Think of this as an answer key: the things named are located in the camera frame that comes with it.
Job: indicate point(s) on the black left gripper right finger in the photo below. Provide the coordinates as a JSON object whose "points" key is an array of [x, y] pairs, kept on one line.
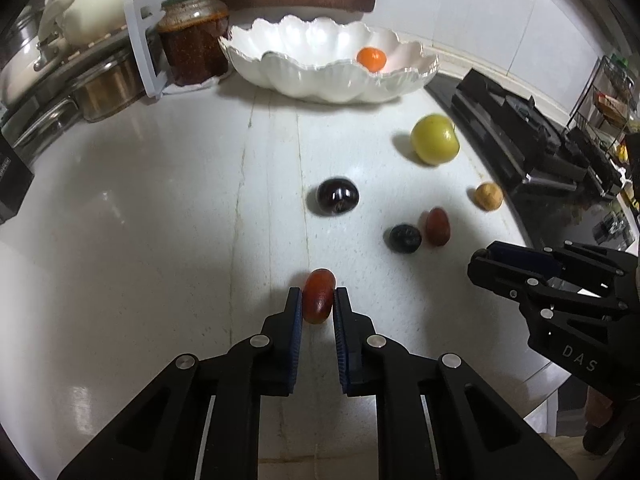
{"points": [[435, 418]]}

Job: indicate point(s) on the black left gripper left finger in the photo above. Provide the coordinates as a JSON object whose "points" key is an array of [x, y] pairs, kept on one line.
{"points": [[199, 418]]}

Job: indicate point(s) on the tan longan fruit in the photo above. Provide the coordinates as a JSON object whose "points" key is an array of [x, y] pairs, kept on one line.
{"points": [[488, 196]]}

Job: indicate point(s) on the red cherry tomato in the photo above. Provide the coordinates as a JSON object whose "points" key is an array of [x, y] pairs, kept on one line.
{"points": [[437, 227], [318, 296]]}

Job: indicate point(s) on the dark blueberry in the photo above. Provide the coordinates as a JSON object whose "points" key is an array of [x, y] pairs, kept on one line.
{"points": [[405, 238]]}

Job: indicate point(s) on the green apple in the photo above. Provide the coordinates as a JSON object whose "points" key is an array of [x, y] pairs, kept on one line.
{"points": [[434, 139]]}

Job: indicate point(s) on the dark purple plum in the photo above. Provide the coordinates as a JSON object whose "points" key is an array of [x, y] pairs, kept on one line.
{"points": [[338, 195]]}

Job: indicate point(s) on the orange tangerine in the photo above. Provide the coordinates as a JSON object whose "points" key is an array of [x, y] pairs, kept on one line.
{"points": [[373, 59]]}

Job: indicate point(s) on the right hand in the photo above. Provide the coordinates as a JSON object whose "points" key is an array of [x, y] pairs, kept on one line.
{"points": [[598, 437]]}

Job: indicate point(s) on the black gas stove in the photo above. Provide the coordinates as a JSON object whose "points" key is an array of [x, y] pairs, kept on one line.
{"points": [[558, 183]]}

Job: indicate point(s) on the black knife block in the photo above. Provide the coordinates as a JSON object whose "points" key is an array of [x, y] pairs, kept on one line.
{"points": [[15, 180]]}

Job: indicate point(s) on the steel pot under rack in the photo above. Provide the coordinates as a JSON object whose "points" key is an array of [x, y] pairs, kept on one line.
{"points": [[108, 87]]}

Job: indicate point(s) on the white scalloped ceramic bowl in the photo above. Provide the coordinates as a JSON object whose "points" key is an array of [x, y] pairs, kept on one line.
{"points": [[315, 61]]}

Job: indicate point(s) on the glass jar of sauce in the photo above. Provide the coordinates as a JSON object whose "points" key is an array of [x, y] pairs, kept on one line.
{"points": [[190, 31]]}

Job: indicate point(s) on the small steel steamer pot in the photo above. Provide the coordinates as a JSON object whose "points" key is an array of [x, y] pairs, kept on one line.
{"points": [[21, 68]]}

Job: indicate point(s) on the cream ceramic pot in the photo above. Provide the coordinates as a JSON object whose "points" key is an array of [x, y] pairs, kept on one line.
{"points": [[100, 2]]}

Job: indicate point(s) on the black wire spice rack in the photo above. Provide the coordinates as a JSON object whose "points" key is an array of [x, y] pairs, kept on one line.
{"points": [[607, 109]]}

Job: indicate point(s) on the white rack frame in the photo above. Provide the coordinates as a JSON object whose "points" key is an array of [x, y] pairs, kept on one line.
{"points": [[142, 16]]}

